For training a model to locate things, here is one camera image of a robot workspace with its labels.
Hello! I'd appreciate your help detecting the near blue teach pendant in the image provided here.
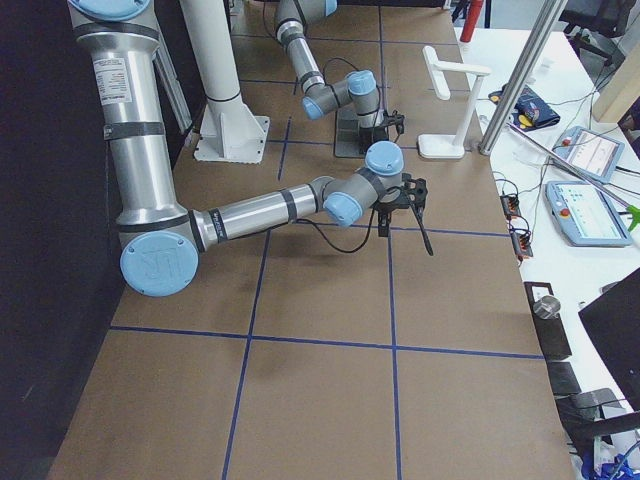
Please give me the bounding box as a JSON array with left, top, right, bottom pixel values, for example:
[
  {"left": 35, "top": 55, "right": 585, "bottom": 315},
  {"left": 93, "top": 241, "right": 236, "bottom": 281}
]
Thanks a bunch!
[{"left": 544, "top": 181, "right": 632, "bottom": 247}]

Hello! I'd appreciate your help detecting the blue teach pendant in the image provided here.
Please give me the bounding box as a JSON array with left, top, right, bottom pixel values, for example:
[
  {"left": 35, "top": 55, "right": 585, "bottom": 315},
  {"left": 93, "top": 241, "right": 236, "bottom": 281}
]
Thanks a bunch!
[
  {"left": 544, "top": 181, "right": 632, "bottom": 247},
  {"left": 553, "top": 126, "right": 624, "bottom": 184}
]

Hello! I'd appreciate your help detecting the far black power strip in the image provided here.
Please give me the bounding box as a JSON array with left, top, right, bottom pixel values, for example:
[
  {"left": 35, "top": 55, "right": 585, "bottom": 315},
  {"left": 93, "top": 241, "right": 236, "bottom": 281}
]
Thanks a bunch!
[{"left": 499, "top": 194, "right": 521, "bottom": 220}]

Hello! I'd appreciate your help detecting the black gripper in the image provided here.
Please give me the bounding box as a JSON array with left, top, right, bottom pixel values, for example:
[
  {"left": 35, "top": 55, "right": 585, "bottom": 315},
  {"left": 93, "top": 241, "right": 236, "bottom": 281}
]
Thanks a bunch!
[
  {"left": 374, "top": 173, "right": 434, "bottom": 256},
  {"left": 358, "top": 110, "right": 405, "bottom": 143}
]

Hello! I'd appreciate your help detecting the grey laptop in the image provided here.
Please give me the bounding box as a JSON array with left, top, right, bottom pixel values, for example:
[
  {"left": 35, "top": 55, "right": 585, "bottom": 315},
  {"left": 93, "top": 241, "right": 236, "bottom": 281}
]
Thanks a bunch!
[{"left": 333, "top": 64, "right": 391, "bottom": 158}]

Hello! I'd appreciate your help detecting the near black power strip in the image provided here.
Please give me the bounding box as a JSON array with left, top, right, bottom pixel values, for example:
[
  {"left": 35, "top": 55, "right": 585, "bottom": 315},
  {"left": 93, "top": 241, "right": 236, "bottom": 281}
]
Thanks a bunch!
[{"left": 509, "top": 225, "right": 533, "bottom": 261}]

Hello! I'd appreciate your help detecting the aluminium frame post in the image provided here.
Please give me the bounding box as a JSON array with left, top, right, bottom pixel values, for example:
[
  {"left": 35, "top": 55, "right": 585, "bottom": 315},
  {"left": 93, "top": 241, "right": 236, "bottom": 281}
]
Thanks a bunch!
[{"left": 478, "top": 0, "right": 567, "bottom": 156}]

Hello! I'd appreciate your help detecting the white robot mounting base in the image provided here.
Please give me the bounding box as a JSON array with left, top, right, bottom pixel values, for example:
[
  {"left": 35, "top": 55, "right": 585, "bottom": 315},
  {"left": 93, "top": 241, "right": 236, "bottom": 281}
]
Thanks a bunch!
[{"left": 180, "top": 0, "right": 270, "bottom": 164}]

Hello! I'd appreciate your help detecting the white desk lamp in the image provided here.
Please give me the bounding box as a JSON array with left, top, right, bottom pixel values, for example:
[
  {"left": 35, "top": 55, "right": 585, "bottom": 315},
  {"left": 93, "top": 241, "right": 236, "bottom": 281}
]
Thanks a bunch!
[{"left": 416, "top": 45, "right": 493, "bottom": 160}]

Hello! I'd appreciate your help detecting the red cylinder bottle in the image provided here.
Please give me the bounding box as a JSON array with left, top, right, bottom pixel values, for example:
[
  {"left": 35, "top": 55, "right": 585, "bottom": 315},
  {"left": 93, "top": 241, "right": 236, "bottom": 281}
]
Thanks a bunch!
[{"left": 460, "top": 0, "right": 485, "bottom": 43}]

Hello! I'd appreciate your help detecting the far blue teach pendant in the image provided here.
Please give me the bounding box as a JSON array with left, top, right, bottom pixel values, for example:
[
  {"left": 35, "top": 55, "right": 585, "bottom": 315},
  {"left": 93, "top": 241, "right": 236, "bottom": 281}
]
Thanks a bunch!
[{"left": 553, "top": 126, "right": 624, "bottom": 184}]

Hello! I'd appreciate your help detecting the black power strip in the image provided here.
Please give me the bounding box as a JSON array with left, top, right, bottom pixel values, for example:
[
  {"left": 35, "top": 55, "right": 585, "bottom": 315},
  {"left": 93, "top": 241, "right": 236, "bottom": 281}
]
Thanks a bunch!
[
  {"left": 499, "top": 194, "right": 521, "bottom": 220},
  {"left": 509, "top": 225, "right": 533, "bottom": 261}
]

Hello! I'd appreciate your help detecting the black office chair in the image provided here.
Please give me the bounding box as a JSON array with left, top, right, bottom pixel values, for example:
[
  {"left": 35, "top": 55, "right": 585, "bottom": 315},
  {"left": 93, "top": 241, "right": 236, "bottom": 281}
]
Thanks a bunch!
[{"left": 559, "top": 0, "right": 636, "bottom": 67}]

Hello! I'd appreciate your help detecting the silver metal cylinder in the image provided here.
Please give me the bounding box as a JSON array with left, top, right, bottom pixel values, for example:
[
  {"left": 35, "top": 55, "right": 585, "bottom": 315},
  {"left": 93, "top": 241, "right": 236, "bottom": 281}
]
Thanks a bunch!
[{"left": 532, "top": 295, "right": 561, "bottom": 320}]

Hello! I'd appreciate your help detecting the navy patterned pouch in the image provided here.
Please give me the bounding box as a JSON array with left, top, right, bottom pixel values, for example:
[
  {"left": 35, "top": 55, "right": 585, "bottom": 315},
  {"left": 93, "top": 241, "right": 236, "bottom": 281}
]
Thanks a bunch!
[{"left": 509, "top": 85, "right": 561, "bottom": 132}]

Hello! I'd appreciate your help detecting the black monitor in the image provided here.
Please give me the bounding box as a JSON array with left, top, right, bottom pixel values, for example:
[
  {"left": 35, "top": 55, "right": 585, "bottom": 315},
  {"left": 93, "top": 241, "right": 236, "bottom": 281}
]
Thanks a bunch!
[{"left": 579, "top": 270, "right": 640, "bottom": 410}]

